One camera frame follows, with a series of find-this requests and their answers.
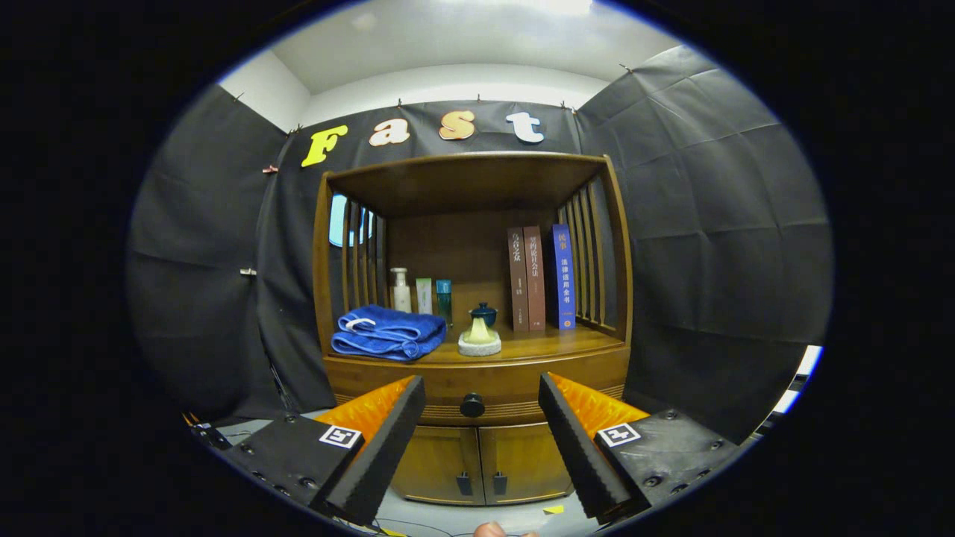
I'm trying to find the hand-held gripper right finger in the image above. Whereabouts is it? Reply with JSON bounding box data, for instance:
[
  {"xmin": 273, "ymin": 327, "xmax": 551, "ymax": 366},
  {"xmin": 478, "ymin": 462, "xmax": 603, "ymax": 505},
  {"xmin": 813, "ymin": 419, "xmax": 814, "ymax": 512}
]
[{"xmin": 537, "ymin": 371, "xmax": 749, "ymax": 524}]

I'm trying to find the black backdrop cloth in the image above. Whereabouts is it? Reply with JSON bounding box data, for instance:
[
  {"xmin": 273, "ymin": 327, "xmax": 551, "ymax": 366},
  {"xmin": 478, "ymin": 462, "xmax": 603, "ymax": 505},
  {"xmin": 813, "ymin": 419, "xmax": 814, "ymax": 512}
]
[{"xmin": 127, "ymin": 45, "xmax": 834, "ymax": 445}]

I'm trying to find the green scrub brush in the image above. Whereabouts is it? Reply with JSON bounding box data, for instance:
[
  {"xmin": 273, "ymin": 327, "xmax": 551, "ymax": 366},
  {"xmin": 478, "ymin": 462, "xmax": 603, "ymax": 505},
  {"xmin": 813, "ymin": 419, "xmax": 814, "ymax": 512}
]
[{"xmin": 457, "ymin": 313, "xmax": 503, "ymax": 357}]

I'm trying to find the white panel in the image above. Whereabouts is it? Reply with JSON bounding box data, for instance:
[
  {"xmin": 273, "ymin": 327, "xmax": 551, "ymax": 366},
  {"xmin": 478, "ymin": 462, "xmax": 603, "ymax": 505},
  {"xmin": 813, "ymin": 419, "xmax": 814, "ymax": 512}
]
[{"xmin": 754, "ymin": 345, "xmax": 824, "ymax": 441}]

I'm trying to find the wooden countertop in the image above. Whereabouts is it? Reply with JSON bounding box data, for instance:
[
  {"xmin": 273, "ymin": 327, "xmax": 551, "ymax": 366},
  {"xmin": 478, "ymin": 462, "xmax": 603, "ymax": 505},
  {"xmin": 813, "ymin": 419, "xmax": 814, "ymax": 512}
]
[{"xmin": 325, "ymin": 321, "xmax": 627, "ymax": 368}]

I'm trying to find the light brown book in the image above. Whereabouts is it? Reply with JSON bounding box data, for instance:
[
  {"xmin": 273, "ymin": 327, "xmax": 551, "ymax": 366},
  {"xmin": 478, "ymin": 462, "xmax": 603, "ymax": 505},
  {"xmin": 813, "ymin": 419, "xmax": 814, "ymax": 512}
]
[{"xmin": 523, "ymin": 225, "xmax": 547, "ymax": 332}]

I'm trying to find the dark brown book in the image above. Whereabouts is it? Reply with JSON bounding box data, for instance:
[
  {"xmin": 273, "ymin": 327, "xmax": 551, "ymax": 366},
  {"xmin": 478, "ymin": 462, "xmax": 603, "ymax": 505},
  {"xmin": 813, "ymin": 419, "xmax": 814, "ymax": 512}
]
[{"xmin": 507, "ymin": 227, "xmax": 530, "ymax": 333}]

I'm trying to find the blue folded towel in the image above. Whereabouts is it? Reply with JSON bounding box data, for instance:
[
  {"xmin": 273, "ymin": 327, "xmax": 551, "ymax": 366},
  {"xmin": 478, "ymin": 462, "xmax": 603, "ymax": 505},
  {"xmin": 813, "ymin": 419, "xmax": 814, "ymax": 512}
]
[{"xmin": 331, "ymin": 304, "xmax": 448, "ymax": 362}]

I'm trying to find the wooden cabinet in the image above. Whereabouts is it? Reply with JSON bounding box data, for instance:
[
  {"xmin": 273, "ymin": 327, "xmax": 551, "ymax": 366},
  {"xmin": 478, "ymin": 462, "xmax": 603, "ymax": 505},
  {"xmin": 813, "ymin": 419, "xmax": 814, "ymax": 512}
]
[{"xmin": 312, "ymin": 151, "xmax": 635, "ymax": 506}]

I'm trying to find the blue book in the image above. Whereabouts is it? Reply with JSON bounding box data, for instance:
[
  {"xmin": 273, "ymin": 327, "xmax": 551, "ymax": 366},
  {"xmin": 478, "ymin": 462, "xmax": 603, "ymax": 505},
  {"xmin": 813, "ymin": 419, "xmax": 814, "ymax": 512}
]
[{"xmin": 550, "ymin": 224, "xmax": 577, "ymax": 330}]

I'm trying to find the white pump bottle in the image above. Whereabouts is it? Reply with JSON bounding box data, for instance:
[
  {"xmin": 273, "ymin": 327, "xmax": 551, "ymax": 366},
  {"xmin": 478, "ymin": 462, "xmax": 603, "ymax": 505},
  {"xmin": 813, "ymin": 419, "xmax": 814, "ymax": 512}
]
[{"xmin": 389, "ymin": 267, "xmax": 413, "ymax": 314}]

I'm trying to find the wooden cabinet door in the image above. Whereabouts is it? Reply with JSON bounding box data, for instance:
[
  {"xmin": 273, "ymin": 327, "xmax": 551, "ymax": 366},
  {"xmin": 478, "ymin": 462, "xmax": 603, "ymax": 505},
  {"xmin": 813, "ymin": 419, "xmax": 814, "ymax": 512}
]
[
  {"xmin": 389, "ymin": 425, "xmax": 486, "ymax": 506},
  {"xmin": 477, "ymin": 421, "xmax": 575, "ymax": 505}
]

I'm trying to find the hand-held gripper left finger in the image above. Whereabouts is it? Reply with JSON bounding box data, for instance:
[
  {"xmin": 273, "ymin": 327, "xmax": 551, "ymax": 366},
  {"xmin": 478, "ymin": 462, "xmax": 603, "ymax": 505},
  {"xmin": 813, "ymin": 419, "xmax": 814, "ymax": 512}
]
[{"xmin": 220, "ymin": 374, "xmax": 426, "ymax": 527}]

